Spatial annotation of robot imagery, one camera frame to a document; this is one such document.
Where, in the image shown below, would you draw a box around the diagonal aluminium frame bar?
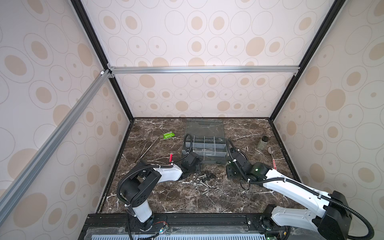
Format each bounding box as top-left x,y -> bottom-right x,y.
1,70 -> 111,224

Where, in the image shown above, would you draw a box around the pink handled spoon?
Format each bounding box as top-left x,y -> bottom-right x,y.
268,147 -> 277,170

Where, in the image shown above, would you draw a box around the green snack packet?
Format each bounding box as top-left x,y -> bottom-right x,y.
163,132 -> 175,140

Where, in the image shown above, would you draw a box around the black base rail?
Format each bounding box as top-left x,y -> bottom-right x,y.
79,213 -> 291,240

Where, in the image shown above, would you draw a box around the horizontal aluminium frame bar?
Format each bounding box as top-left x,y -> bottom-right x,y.
102,65 -> 300,75

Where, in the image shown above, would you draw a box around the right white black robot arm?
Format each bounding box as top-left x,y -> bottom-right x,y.
226,139 -> 375,240

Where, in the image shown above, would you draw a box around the pile of screws and nuts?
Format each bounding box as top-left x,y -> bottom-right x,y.
187,171 -> 231,197

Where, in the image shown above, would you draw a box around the grey compartment organizer box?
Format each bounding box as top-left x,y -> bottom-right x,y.
185,119 -> 227,165

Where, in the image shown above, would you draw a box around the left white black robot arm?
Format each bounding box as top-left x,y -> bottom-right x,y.
116,134 -> 202,231

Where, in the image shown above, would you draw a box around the small spice jar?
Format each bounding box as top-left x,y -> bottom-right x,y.
257,136 -> 269,151

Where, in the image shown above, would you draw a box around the metal tongs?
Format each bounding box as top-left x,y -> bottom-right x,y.
135,137 -> 159,163

